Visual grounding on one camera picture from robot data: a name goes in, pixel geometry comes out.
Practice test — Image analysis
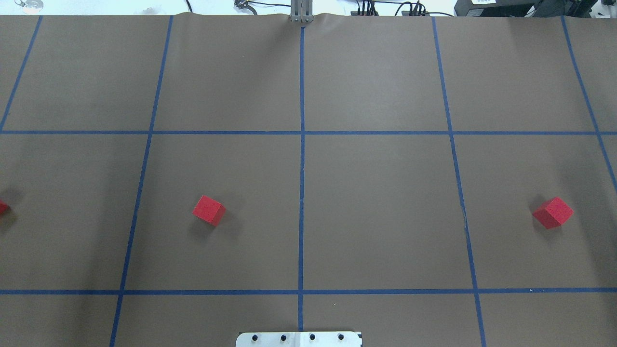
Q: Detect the red block placed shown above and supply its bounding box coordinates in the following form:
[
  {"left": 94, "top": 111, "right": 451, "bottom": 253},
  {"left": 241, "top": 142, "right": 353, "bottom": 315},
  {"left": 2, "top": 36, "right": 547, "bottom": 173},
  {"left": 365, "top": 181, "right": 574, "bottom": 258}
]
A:
[
  {"left": 192, "top": 195, "right": 227, "bottom": 227},
  {"left": 532, "top": 196, "right": 574, "bottom": 230},
  {"left": 0, "top": 200, "right": 10, "bottom": 215}
]

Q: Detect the brown paper table mat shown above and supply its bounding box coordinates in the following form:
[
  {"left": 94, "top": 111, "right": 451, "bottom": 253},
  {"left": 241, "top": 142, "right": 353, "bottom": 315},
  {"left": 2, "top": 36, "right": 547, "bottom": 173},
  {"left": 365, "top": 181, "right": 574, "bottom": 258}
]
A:
[{"left": 1, "top": 13, "right": 616, "bottom": 347}]

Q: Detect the black box device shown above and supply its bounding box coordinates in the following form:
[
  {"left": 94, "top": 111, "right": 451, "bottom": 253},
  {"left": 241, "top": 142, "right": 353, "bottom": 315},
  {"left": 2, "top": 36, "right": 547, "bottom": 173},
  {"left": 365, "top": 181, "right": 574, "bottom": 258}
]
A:
[{"left": 454, "top": 0, "right": 537, "bottom": 17}]

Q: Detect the aluminium frame post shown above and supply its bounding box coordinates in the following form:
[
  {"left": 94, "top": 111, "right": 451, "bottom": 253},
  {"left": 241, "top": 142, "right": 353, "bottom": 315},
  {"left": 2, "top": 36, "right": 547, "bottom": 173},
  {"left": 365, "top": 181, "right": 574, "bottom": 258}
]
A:
[{"left": 290, "top": 0, "right": 314, "bottom": 24}]

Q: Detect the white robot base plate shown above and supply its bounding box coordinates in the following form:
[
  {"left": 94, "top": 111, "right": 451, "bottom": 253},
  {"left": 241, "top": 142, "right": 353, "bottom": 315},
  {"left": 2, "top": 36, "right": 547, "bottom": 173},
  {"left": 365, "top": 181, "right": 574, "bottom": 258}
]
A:
[{"left": 235, "top": 331, "right": 363, "bottom": 347}]

